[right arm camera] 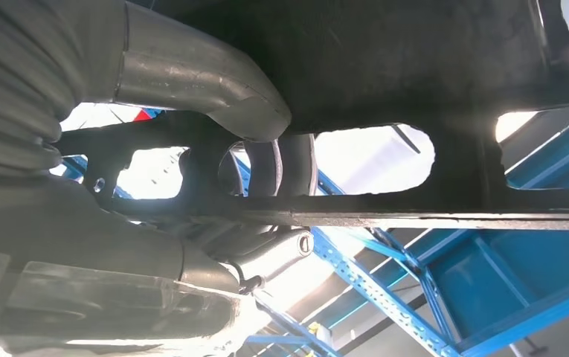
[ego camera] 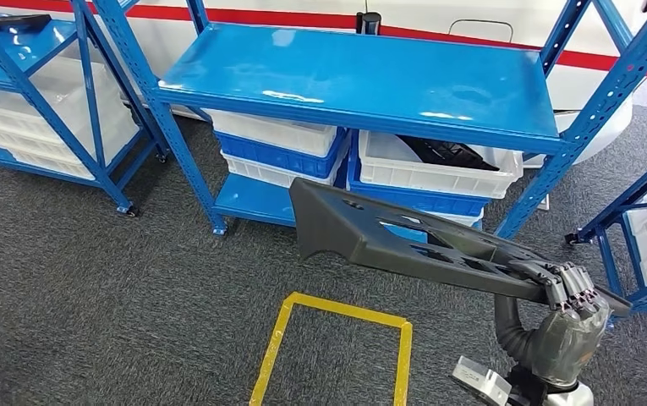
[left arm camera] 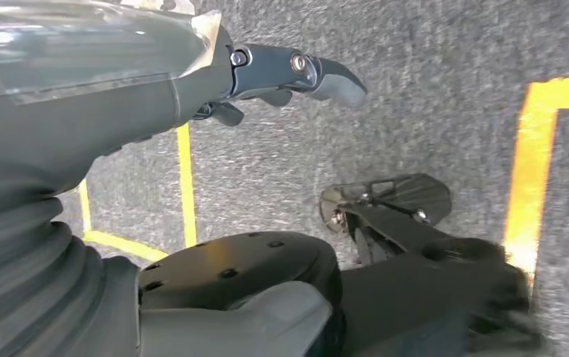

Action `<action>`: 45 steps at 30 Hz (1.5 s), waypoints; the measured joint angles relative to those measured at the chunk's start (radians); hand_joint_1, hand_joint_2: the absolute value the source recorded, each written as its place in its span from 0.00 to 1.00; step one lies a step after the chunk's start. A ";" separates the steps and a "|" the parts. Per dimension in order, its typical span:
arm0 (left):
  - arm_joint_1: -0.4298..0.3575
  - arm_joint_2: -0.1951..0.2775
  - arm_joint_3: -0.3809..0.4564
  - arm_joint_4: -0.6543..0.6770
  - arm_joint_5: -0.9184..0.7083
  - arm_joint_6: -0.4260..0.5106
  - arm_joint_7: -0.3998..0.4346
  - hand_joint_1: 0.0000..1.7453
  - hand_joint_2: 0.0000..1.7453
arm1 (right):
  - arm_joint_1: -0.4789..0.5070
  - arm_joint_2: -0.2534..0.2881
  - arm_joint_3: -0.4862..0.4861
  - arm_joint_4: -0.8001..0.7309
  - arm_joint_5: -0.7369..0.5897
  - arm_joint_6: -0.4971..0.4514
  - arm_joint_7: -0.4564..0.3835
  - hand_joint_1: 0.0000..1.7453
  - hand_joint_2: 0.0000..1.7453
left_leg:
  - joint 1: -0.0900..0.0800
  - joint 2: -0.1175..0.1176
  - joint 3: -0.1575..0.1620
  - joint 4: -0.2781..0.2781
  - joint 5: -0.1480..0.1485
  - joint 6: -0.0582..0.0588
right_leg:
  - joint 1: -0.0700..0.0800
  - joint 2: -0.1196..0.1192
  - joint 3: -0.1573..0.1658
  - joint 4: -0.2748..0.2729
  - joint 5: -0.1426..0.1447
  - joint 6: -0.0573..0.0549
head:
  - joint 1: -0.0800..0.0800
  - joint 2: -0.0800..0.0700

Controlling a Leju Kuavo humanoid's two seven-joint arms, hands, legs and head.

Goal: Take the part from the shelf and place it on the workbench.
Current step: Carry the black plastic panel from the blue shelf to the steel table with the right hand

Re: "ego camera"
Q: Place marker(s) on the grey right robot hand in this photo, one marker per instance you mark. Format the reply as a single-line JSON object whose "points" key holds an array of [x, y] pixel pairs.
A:
{"points": [[572, 342]]}

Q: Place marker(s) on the black plastic plate bracket part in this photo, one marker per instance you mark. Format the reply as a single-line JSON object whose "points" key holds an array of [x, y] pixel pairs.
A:
{"points": [[334, 224]]}

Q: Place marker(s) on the blue metal shelf rack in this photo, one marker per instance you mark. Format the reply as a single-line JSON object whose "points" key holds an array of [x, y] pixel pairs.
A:
{"points": [[15, 56], [356, 73], [609, 224]]}

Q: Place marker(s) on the silver floor socket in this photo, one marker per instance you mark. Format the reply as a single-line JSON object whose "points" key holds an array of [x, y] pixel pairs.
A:
{"points": [[544, 203]]}

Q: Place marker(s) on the yellow floor tape square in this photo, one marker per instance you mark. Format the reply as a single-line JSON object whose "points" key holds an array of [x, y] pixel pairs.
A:
{"points": [[345, 311]]}

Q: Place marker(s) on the white car with red stripe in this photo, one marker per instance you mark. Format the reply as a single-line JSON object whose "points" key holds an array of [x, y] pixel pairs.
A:
{"points": [[575, 92]]}

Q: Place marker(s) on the black cylindrical post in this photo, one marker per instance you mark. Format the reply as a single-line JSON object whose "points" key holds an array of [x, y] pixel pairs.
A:
{"points": [[369, 23]]}

